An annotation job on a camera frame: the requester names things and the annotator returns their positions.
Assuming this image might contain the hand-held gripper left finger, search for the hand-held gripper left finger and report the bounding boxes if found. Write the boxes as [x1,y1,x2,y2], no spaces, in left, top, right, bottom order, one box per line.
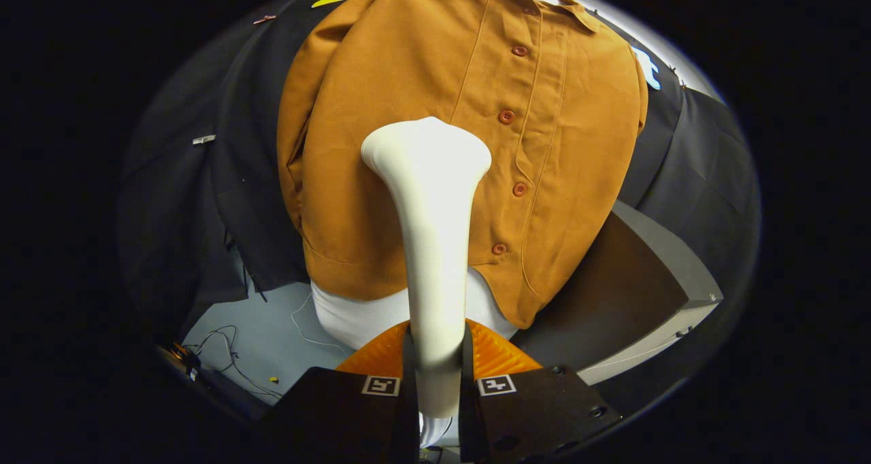
[259,320,421,464]

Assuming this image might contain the white garment steamer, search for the white garment steamer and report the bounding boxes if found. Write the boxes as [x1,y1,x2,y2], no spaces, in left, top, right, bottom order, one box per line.
[361,116,492,448]

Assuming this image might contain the thin white cable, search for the thin white cable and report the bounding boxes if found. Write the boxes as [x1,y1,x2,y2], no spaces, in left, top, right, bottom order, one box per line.
[291,293,349,350]

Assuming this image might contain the orange button-up shirt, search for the orange button-up shirt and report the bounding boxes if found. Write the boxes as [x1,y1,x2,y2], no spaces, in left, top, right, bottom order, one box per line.
[276,0,648,330]

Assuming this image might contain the grey cabinet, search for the grey cabinet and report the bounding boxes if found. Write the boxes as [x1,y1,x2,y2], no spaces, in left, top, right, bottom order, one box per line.
[510,201,723,385]

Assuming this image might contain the tangled black cables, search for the tangled black cables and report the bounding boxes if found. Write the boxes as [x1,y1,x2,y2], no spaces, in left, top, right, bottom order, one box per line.
[182,324,284,401]

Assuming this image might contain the white mannequin torso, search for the white mannequin torso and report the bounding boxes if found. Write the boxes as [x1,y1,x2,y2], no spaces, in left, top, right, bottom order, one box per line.
[311,0,565,351]

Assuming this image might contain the black backdrop cloth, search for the black backdrop cloth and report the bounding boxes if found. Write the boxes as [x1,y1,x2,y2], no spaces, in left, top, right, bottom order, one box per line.
[116,0,761,356]

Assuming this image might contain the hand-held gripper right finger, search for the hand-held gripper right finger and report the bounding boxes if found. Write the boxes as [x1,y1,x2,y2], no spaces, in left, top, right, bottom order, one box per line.
[459,318,623,464]

